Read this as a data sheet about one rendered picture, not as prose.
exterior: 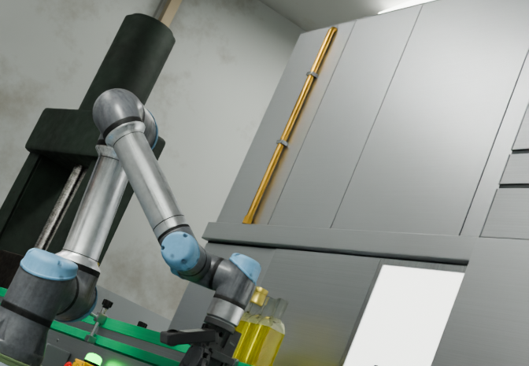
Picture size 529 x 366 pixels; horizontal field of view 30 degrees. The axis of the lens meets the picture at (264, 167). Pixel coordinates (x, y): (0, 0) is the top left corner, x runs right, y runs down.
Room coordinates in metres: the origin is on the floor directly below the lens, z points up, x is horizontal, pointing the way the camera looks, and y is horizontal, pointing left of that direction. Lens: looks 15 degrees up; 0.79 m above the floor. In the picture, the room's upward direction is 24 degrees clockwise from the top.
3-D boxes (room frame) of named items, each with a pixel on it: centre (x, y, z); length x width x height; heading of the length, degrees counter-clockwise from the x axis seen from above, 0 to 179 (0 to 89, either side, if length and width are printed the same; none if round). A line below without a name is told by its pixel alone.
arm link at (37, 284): (2.14, 0.34, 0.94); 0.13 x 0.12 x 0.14; 163
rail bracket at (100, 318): (2.81, 0.27, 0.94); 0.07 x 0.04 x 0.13; 118
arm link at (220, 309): (2.15, -0.05, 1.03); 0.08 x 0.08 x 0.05
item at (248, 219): (2.92, -0.02, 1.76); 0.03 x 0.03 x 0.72; 28
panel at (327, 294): (2.30, -0.35, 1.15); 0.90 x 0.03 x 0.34; 28
